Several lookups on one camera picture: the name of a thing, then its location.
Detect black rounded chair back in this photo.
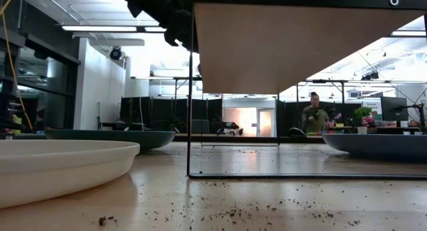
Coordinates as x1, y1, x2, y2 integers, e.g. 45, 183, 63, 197
288, 126, 307, 138

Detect black computer monitor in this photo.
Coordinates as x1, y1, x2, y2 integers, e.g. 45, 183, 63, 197
380, 96, 410, 122

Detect round black ceiling camera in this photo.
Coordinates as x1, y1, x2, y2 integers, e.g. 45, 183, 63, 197
109, 45, 123, 61

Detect black shelving rack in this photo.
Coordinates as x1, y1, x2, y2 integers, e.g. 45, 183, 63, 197
0, 23, 81, 138

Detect black overhead rig frame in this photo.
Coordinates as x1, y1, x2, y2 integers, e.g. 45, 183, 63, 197
296, 79, 427, 105

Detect green leafy plant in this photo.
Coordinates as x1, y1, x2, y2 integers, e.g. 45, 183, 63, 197
354, 106, 373, 127

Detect black aluminium table frame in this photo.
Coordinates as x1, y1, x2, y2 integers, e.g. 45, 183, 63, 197
0, 132, 326, 144

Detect black ceiling spotlights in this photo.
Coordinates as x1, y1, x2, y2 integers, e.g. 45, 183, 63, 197
361, 70, 380, 81

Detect blue plate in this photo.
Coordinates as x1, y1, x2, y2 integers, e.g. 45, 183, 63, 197
321, 133, 427, 164

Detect lit glass door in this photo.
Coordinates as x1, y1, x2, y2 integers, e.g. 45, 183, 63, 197
257, 107, 276, 138

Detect yellow cable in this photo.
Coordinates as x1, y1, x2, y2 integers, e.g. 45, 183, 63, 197
0, 0, 33, 131

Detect ceiling light strip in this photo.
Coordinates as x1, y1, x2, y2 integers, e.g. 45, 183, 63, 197
61, 25, 167, 33
390, 30, 427, 37

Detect person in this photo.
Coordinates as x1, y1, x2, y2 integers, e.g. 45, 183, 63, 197
301, 91, 330, 135

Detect white and black vehicle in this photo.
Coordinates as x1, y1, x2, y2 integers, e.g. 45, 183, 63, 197
216, 121, 244, 137

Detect black partition screen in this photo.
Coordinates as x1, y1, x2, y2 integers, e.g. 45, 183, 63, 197
276, 99, 363, 136
119, 96, 224, 134

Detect dark soil crumb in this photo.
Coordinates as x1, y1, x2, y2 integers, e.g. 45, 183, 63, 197
98, 216, 117, 227

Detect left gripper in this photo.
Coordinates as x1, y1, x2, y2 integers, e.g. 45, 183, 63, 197
115, 0, 199, 53

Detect grey chair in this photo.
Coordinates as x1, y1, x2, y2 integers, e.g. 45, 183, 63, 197
191, 119, 210, 134

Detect teal plate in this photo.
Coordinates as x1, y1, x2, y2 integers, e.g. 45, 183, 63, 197
45, 128, 177, 155

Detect white plate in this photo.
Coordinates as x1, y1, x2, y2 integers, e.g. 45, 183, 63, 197
0, 139, 141, 210

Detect wooden shelf with black frame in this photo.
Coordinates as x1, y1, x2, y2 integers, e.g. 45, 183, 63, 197
185, 0, 427, 180

